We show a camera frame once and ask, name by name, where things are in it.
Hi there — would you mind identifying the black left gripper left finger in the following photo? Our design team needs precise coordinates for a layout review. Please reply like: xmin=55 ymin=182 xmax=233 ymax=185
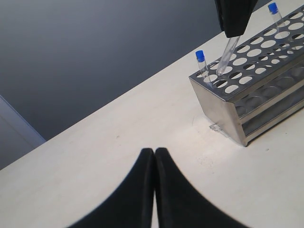
xmin=71 ymin=148 xmax=155 ymax=228

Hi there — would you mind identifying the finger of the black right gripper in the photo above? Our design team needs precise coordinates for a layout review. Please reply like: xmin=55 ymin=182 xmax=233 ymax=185
xmin=215 ymin=0 xmax=258 ymax=38

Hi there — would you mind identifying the stainless steel test tube rack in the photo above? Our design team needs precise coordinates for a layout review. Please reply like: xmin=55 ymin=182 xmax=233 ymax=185
xmin=190 ymin=7 xmax=304 ymax=146

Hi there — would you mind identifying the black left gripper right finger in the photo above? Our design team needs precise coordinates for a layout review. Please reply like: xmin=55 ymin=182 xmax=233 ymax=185
xmin=155 ymin=148 xmax=238 ymax=228

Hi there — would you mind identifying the blue capped tube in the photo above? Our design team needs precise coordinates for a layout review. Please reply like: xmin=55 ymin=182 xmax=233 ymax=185
xmin=195 ymin=50 xmax=210 ymax=83
xmin=268 ymin=2 xmax=293 ymax=42
xmin=216 ymin=36 xmax=240 ymax=76

